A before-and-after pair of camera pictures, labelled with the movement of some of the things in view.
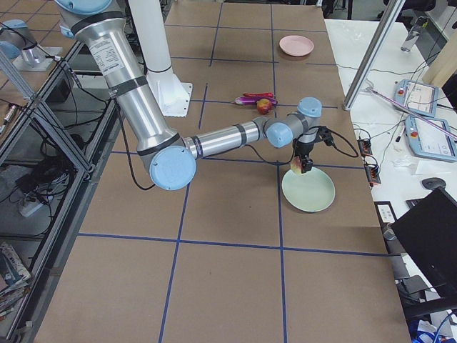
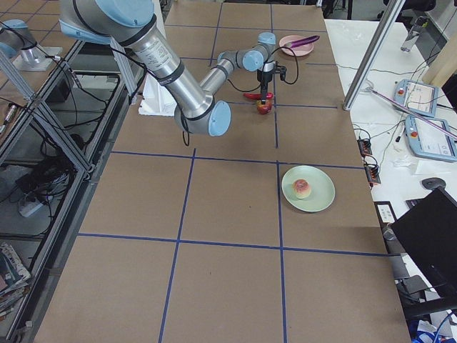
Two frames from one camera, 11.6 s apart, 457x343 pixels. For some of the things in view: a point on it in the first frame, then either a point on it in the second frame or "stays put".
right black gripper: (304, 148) to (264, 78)
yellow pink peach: (295, 165) to (301, 189)
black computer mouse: (432, 183) stays put
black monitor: (428, 231) stays put
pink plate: (296, 45) stays put
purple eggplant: (250, 99) to (303, 41)
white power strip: (28, 208) stays put
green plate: (308, 191) stays put
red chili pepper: (268, 94) stays put
